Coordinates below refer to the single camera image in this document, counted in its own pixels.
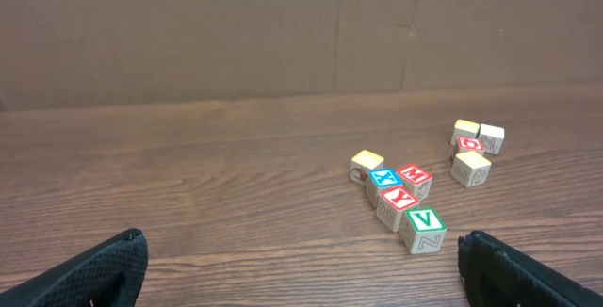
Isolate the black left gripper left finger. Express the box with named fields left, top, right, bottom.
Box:
left=1, top=228, right=149, bottom=307

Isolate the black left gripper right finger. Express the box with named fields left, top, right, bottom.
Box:
left=458, top=231, right=602, bottom=307

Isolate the green V wooden block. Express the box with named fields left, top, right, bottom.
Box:
left=399, top=207, right=448, bottom=255

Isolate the yellow wooden block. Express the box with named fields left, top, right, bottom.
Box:
left=350, top=150, right=384, bottom=186
left=451, top=151, right=492, bottom=187
left=450, top=119, right=481, bottom=146

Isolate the red M wooden block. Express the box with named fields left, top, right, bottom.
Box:
left=397, top=164, right=432, bottom=201

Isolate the red Y wooden block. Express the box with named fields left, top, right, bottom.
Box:
left=376, top=186, right=420, bottom=233

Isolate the red O wooden block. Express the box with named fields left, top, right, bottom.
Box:
left=451, top=136, right=485, bottom=160

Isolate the plain white wooden block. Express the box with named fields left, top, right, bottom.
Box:
left=478, top=123, right=505, bottom=154

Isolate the blue X wooden block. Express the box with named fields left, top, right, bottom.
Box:
left=365, top=168, right=403, bottom=207

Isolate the yellow top wooden block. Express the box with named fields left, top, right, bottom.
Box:
left=350, top=150, right=384, bottom=186

